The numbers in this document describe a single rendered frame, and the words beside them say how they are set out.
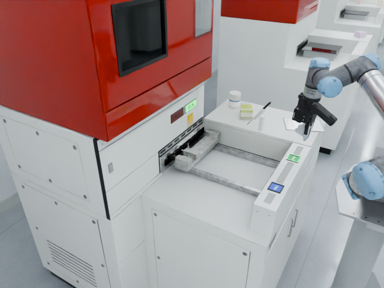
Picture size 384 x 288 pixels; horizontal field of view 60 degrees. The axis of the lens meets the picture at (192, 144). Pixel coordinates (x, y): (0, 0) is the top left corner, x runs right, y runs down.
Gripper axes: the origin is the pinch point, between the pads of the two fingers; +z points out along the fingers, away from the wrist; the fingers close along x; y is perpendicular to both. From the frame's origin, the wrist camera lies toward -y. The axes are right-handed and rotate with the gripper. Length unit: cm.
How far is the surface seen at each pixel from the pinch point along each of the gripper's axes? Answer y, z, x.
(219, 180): 31.5, 27.7, 17.8
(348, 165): -5, 114, -170
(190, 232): 29, 40, 45
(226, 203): 21.2, 29.3, 28.2
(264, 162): 20.6, 27.9, -10.3
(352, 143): 2, 115, -217
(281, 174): 4.4, 15.2, 10.9
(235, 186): 23.3, 27.6, 17.0
